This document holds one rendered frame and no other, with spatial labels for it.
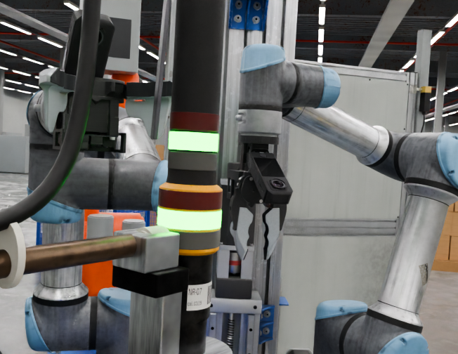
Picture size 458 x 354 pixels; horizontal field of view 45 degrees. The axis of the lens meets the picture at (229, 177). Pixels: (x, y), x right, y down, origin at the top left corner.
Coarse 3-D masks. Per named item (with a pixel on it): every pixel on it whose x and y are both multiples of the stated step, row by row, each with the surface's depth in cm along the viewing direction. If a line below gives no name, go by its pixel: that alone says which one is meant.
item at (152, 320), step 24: (144, 240) 33; (168, 240) 34; (120, 264) 34; (144, 264) 33; (168, 264) 34; (120, 288) 35; (144, 288) 33; (168, 288) 34; (144, 312) 35; (168, 312) 34; (144, 336) 35; (168, 336) 35
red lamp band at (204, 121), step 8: (176, 112) 36; (184, 112) 36; (192, 112) 36; (200, 112) 36; (176, 120) 36; (184, 120) 36; (192, 120) 36; (200, 120) 36; (208, 120) 36; (216, 120) 37; (176, 128) 36; (184, 128) 36; (192, 128) 36; (200, 128) 36; (208, 128) 36; (216, 128) 37
